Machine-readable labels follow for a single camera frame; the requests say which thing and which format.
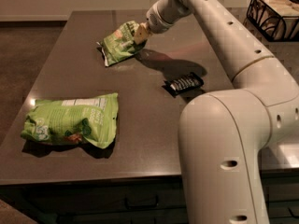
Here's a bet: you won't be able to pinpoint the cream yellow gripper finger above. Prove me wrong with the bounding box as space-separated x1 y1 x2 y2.
134 22 151 45

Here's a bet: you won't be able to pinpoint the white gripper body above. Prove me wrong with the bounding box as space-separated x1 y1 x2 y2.
146 3 174 34

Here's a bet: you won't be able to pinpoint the small green jalapeno chip bag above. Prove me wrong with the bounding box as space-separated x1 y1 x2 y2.
98 21 148 67

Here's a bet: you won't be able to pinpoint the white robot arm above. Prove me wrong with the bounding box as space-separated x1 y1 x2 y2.
146 0 299 224

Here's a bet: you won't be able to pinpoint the large green snack bag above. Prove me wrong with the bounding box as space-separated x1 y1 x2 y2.
21 93 119 149

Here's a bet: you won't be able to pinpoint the black snack bar wrapper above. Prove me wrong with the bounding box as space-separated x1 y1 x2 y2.
163 72 204 97

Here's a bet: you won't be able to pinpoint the pale napkins in basket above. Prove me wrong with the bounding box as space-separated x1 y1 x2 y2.
256 0 299 40

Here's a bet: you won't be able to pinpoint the dark cabinet drawer front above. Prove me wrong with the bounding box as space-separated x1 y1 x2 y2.
25 180 188 216

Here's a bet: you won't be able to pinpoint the black wire basket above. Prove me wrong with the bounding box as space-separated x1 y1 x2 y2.
247 0 299 42

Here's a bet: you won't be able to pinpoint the black drawer handle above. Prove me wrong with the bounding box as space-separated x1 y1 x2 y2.
124 195 159 210

